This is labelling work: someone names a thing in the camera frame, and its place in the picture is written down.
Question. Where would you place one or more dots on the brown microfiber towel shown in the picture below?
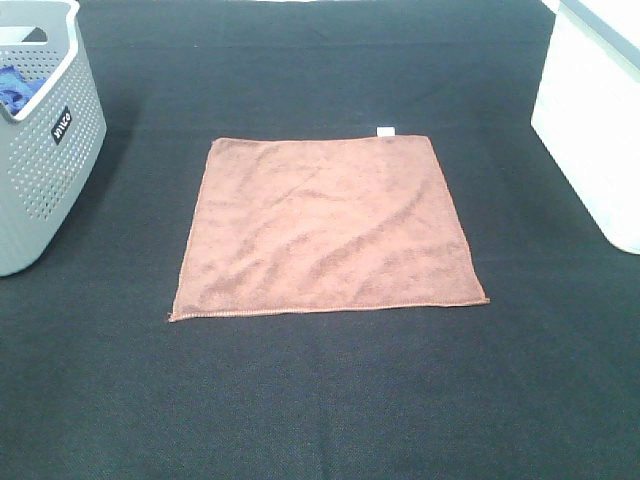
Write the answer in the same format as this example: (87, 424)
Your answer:
(306, 226)

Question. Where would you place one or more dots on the grey perforated laundry basket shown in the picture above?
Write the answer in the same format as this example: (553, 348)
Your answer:
(50, 146)

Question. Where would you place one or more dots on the white plastic bin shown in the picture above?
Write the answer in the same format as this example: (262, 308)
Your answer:
(586, 111)

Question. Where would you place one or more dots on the blue towel in basket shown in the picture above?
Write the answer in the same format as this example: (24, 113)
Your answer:
(16, 91)

